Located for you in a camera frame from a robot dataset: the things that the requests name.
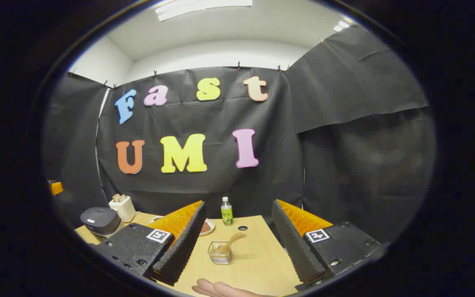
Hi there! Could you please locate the white round plate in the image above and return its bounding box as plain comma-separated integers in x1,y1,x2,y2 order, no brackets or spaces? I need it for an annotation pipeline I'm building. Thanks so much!
198,219,216,236

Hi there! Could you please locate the long ceiling light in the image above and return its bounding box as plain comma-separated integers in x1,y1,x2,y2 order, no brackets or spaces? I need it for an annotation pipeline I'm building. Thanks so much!
155,0,253,22

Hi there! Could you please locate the black backdrop cloth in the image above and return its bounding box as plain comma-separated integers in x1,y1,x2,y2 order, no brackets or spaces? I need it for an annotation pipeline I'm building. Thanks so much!
42,25,436,244

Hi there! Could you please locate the metal wire chopstick holder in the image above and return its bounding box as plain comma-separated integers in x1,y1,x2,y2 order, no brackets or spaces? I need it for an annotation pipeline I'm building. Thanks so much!
208,241,233,265

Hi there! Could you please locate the wooden spoon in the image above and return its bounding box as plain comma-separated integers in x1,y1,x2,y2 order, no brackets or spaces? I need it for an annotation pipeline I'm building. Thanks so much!
215,232,247,255

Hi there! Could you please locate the green drink bottle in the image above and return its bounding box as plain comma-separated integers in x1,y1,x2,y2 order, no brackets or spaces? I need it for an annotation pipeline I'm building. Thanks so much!
221,197,234,226

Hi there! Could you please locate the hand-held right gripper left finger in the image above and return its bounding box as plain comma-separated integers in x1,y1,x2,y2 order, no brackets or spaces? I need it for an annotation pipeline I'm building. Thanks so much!
91,201,206,286

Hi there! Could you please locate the white toaster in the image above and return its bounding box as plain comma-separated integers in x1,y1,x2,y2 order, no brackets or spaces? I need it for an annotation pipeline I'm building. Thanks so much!
109,196,136,223

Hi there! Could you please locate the black silver rice cooker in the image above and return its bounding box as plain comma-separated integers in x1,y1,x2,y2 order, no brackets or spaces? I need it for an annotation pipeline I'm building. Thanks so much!
80,207,122,237

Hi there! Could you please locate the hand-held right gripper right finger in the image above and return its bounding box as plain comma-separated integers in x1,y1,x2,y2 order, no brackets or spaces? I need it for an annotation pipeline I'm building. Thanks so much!
271,199,388,291

